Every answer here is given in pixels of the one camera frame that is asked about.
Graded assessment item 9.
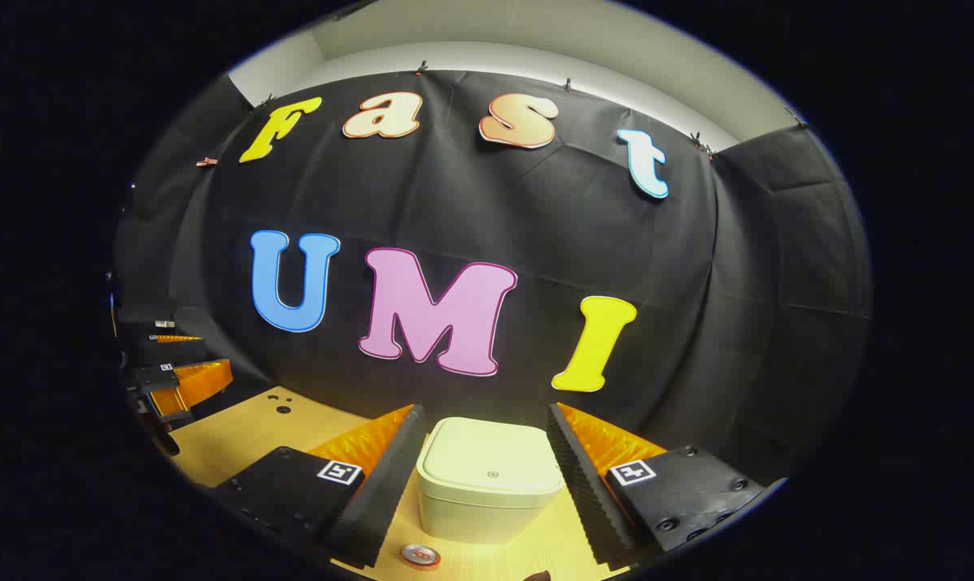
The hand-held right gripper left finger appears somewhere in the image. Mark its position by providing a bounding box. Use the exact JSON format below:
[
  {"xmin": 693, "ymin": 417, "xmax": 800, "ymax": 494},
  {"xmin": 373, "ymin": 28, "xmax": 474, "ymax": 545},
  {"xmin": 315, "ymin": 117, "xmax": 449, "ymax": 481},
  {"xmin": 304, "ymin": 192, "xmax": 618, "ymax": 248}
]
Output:
[{"xmin": 212, "ymin": 403, "xmax": 427, "ymax": 571}]

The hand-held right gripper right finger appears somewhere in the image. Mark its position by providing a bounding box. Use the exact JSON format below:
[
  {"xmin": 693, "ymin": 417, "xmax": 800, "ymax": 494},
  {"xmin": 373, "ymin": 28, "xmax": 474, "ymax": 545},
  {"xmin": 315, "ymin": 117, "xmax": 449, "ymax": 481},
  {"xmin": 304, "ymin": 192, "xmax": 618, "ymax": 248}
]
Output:
[{"xmin": 546, "ymin": 402, "xmax": 788, "ymax": 571}]

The wooden desktop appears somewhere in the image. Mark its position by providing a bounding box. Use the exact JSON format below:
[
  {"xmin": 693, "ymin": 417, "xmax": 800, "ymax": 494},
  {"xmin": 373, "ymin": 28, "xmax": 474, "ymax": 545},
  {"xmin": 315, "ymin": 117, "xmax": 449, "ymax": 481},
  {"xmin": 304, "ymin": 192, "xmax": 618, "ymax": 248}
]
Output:
[{"xmin": 168, "ymin": 386, "xmax": 641, "ymax": 581}]

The light green garbage bin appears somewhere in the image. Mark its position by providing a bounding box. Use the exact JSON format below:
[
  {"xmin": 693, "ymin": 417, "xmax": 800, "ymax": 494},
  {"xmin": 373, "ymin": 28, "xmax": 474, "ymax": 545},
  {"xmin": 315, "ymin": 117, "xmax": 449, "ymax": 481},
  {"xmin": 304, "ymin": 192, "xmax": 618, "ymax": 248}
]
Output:
[{"xmin": 416, "ymin": 416, "xmax": 566, "ymax": 545}]

